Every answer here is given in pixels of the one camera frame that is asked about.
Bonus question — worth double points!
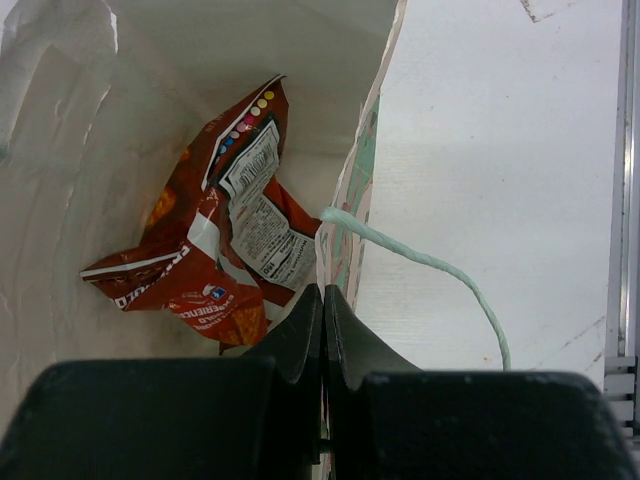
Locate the red chips bag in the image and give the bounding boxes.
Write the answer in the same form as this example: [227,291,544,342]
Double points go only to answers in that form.
[81,76,320,350]

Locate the green paper bag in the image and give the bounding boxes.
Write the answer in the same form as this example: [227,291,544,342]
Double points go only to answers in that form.
[0,0,512,480]

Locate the aluminium mounting rail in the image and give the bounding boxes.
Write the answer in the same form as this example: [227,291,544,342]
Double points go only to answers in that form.
[603,1,639,442]

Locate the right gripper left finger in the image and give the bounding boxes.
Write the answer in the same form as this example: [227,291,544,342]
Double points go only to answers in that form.
[1,285,323,479]

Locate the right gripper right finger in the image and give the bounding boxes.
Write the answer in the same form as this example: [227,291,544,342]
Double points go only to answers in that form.
[324,286,639,479]

